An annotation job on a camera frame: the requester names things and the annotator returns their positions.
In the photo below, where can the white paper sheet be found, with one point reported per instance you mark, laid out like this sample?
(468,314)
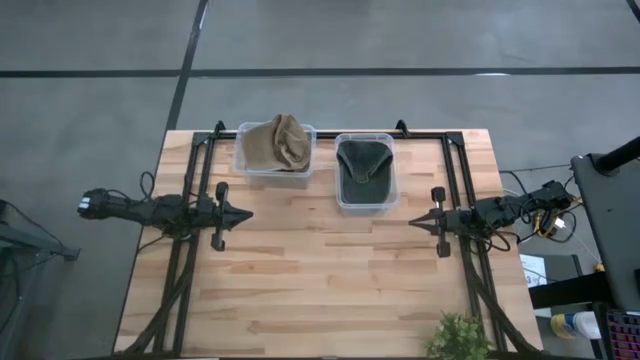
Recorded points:
(532,270)

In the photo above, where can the grey desk panel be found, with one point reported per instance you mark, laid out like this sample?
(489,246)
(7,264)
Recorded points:
(612,220)

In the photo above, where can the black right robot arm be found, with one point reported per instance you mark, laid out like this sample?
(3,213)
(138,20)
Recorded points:
(520,207)

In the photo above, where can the black round pole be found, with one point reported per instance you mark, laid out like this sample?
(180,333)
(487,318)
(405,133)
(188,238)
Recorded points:
(617,156)

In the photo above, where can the grey metal cart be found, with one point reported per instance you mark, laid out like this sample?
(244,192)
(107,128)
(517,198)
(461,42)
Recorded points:
(30,260)

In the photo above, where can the white blue yellow bottle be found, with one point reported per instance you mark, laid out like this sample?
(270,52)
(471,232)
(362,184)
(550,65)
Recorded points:
(577,325)

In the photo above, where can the black metal table frame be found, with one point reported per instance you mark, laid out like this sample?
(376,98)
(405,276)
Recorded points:
(324,135)

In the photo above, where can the black desk beam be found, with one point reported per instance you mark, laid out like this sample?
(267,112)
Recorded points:
(570,291)

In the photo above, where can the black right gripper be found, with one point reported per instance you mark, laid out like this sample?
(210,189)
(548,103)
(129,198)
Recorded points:
(450,221)

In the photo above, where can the small green artificial plant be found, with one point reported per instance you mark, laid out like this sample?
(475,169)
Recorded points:
(459,340)

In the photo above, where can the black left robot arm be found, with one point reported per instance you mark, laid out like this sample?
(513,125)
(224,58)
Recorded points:
(145,212)

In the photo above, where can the narrow clear plastic bin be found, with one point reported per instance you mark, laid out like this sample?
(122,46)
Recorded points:
(340,202)

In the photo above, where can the wide clear plastic bin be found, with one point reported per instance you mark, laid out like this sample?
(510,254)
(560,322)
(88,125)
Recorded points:
(272,180)

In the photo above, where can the dark green baseball cap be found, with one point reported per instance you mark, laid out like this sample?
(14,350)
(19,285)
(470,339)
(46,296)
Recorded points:
(364,172)

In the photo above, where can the backlit computer keyboard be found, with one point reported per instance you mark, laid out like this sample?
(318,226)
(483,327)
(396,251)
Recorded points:
(624,335)

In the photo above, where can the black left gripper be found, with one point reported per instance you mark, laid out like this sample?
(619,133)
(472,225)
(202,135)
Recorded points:
(221,217)

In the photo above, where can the tan baseball cap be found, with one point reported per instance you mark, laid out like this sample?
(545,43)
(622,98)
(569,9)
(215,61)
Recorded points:
(292,145)

